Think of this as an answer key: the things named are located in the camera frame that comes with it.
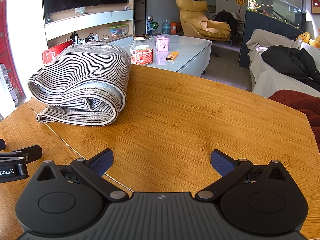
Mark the blue water bottle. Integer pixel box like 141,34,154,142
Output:
161,19,172,35

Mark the fish tank on dark cabinet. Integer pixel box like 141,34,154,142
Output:
238,0,307,68

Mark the glass jar red label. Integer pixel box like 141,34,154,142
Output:
130,35,154,66

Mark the black jacket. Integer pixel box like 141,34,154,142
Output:
261,45,320,92

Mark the orange packet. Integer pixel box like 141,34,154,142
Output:
165,51,179,62

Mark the grey coffee table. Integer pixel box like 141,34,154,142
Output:
110,34,212,77

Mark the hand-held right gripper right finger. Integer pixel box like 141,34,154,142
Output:
195,149,287,202

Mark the pink box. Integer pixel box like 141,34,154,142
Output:
155,36,170,53

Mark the dark chair with jacket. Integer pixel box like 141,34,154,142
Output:
214,10,240,46

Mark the green ball toy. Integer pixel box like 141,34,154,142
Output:
147,14,159,35

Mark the yellow armchair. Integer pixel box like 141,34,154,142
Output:
176,0,232,42

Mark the green lidded plastic container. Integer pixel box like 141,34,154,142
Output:
109,24,130,37

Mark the power strip with cables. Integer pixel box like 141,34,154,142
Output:
71,32,110,43

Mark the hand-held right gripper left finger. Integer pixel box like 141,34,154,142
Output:
37,149,129,203

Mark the wooden tv cabinet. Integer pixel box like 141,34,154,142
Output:
44,4,148,49

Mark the red stool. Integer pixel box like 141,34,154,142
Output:
42,40,75,65

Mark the grey striped knit sweater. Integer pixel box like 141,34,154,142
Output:
27,42,132,125

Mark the sofa with beige cover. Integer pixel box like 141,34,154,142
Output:
246,29,320,98

